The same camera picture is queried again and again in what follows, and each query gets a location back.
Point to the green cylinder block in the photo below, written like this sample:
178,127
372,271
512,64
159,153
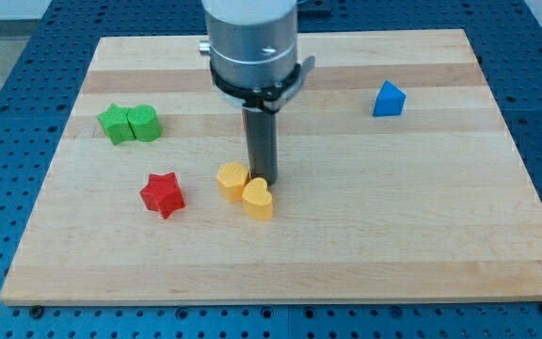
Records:
144,122

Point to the yellow heart block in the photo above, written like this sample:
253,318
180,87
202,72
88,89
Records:
257,199

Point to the wooden board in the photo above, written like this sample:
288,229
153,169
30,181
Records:
432,206

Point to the blue perforated table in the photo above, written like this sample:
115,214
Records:
38,96

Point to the yellow hexagon block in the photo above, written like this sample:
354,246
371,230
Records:
231,180

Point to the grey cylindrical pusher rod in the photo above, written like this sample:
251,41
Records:
261,134

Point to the green star block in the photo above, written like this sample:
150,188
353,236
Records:
114,122

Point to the red star block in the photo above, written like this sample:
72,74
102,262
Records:
163,194

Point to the blue triangle block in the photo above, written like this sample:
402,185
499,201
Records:
390,101

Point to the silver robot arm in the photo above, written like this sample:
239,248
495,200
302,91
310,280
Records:
253,51

